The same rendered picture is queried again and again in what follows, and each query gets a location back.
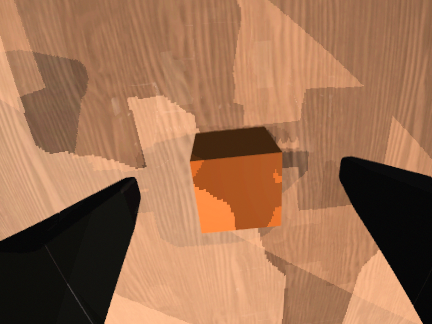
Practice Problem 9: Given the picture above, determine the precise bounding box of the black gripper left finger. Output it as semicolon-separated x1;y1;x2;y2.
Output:
0;177;140;324

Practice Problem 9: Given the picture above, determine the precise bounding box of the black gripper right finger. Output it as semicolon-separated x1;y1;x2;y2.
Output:
340;157;432;324

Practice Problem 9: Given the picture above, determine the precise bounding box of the orange block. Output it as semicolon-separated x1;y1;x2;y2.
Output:
189;126;283;234

